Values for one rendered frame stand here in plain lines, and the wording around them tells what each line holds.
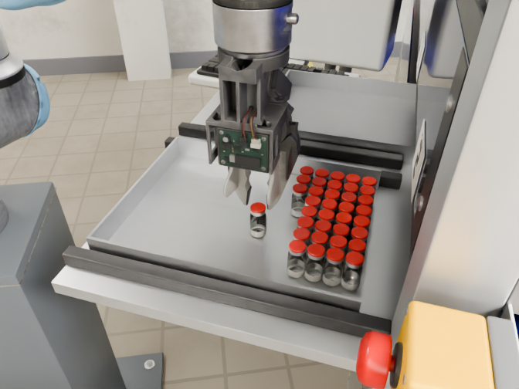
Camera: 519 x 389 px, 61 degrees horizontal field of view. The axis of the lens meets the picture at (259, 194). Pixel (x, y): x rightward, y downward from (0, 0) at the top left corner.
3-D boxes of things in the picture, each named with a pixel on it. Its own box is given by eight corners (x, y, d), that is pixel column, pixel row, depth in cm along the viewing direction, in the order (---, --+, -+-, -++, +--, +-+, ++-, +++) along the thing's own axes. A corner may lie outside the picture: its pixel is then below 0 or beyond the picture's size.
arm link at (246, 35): (228, -13, 44) (307, -8, 42) (230, 33, 47) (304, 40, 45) (198, 6, 39) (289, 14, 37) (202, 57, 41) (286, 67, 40)
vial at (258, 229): (268, 228, 61) (268, 204, 58) (263, 239, 59) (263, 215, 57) (252, 225, 62) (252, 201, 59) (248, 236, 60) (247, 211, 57)
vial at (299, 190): (306, 209, 64) (309, 184, 62) (303, 218, 63) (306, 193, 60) (292, 206, 65) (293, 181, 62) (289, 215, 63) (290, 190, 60)
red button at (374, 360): (405, 360, 35) (415, 329, 33) (402, 407, 32) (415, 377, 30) (357, 347, 36) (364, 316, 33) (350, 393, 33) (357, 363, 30)
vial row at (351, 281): (372, 202, 66) (378, 177, 63) (357, 292, 52) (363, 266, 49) (357, 199, 66) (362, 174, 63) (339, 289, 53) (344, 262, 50)
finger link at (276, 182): (257, 231, 53) (248, 167, 48) (270, 202, 58) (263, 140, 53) (282, 234, 53) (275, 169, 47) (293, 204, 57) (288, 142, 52)
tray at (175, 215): (378, 188, 69) (381, 170, 67) (357, 322, 49) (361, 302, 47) (178, 153, 77) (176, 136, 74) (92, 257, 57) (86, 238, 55)
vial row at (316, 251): (342, 197, 67) (346, 171, 64) (320, 284, 53) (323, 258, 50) (328, 194, 67) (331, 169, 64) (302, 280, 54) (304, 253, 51)
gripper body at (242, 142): (206, 168, 48) (197, 59, 40) (232, 130, 54) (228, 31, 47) (274, 180, 46) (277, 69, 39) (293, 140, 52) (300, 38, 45)
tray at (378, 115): (446, 103, 92) (450, 87, 90) (451, 171, 72) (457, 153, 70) (288, 84, 100) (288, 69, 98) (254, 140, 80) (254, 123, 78)
